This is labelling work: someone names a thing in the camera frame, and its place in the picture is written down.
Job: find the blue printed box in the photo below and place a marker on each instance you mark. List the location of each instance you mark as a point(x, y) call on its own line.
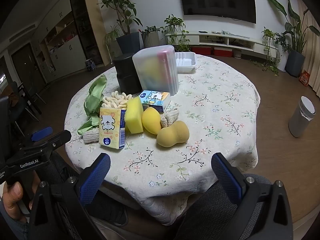
point(90, 65)

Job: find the dark glass cabinet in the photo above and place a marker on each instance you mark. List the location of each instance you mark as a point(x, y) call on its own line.
point(82, 25)

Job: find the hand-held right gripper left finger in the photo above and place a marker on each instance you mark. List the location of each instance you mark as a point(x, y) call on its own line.
point(95, 177)

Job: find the wall-mounted television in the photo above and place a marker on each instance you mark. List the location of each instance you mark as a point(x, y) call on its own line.
point(217, 0)

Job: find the white wall cabinet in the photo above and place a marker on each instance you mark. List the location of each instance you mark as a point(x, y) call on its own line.
point(62, 52)

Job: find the grey trash can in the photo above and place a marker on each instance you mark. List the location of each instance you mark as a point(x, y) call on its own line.
point(300, 118)

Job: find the translucent plastic box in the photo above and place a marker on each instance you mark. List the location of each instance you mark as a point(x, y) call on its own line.
point(155, 67)

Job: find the large broad-leaf plant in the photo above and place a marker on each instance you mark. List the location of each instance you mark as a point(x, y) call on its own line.
point(292, 22)

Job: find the yellow rectangular sponge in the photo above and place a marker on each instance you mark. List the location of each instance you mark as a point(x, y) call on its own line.
point(133, 116)

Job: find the small plant in ribbed planter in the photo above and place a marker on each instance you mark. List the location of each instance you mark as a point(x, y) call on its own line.
point(151, 29)

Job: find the tall leafy tree plant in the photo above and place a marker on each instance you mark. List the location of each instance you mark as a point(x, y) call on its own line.
point(122, 5)

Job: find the white plastic tray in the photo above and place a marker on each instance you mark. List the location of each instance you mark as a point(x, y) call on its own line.
point(186, 62)

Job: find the beige curtain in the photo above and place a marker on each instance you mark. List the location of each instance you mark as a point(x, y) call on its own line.
point(312, 55)

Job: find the person's right leg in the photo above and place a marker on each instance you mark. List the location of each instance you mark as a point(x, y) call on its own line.
point(217, 215)

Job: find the orange cardboard box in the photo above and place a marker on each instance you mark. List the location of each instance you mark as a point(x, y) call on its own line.
point(305, 78)

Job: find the grey ribbed planter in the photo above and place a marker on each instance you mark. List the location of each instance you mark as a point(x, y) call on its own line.
point(150, 40)

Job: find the black chair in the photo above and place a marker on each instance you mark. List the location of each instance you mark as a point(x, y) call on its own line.
point(23, 105)

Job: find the tan gourd-shaped makeup sponge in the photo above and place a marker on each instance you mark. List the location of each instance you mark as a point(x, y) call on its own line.
point(172, 133)

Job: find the red storage box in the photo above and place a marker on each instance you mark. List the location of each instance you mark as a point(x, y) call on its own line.
point(201, 50)
point(223, 51)

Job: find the thin spindly plant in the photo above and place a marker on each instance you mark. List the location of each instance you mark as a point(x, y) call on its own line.
point(111, 36)

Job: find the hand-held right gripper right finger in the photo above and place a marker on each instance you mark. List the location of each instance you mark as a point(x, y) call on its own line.
point(226, 177)

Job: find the small white pot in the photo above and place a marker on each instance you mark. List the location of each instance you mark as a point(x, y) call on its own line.
point(237, 54)

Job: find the green cloth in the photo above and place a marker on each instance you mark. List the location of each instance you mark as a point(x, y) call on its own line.
point(96, 92)

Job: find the blue and yellow tissue pack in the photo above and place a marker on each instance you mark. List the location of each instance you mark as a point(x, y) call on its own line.
point(155, 98)

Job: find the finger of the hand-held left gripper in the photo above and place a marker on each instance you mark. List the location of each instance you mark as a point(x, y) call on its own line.
point(58, 137)
point(41, 133)

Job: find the dark grey planter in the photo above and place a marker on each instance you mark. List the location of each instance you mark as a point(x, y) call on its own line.
point(295, 63)

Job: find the small trailing plant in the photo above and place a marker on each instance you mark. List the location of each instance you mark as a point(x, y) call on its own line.
point(268, 38)

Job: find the trailing pothos plant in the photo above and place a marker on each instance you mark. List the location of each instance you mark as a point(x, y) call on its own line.
point(175, 27)

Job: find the yellow teardrop makeup sponge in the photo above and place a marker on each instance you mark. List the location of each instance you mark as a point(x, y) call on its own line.
point(151, 121)

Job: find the black shoe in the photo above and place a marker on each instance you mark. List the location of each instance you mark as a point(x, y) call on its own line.
point(110, 210)

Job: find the beige knit cloth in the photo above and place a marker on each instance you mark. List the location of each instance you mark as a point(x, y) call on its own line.
point(170, 118)
point(90, 137)

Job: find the person's left hand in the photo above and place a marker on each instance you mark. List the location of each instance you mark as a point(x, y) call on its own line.
point(12, 197)

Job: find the cream chenille mitt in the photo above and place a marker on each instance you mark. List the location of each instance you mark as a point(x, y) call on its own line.
point(113, 101)

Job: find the black cylindrical container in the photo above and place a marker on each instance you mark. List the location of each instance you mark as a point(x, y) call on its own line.
point(125, 72)

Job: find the white television cabinet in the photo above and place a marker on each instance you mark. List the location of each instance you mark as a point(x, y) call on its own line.
point(250, 41)

